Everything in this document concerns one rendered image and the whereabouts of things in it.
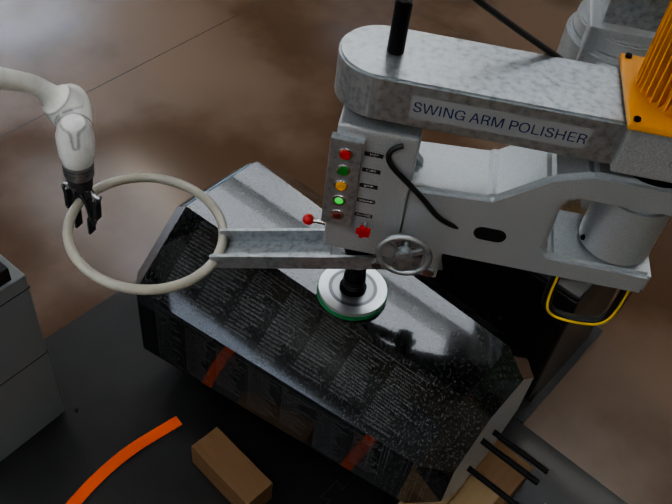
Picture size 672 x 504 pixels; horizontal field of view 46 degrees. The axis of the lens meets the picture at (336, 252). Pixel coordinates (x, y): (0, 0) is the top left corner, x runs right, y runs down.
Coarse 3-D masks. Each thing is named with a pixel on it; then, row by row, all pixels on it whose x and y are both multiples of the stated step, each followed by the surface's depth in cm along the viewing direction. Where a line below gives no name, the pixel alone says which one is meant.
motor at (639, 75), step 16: (656, 32) 171; (656, 48) 167; (624, 64) 183; (640, 64) 184; (656, 64) 168; (624, 80) 179; (640, 80) 174; (656, 80) 169; (624, 96) 176; (640, 96) 175; (656, 96) 170; (640, 112) 171; (656, 112) 172; (640, 128) 168; (656, 128) 168
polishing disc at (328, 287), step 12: (324, 276) 245; (336, 276) 245; (372, 276) 247; (324, 288) 242; (336, 288) 242; (372, 288) 244; (384, 288) 244; (324, 300) 238; (336, 300) 239; (348, 300) 239; (360, 300) 240; (372, 300) 240; (384, 300) 241; (336, 312) 237; (348, 312) 236; (360, 312) 237; (372, 312) 238
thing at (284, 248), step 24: (240, 240) 244; (264, 240) 242; (288, 240) 240; (312, 240) 239; (240, 264) 235; (264, 264) 233; (288, 264) 232; (312, 264) 230; (336, 264) 228; (360, 264) 226; (408, 264) 222
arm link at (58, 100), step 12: (0, 72) 206; (12, 72) 211; (24, 72) 218; (0, 84) 207; (12, 84) 212; (24, 84) 216; (36, 84) 222; (48, 84) 226; (72, 84) 237; (36, 96) 226; (48, 96) 227; (60, 96) 228; (72, 96) 230; (84, 96) 236; (48, 108) 229; (60, 108) 228; (72, 108) 229; (84, 108) 232
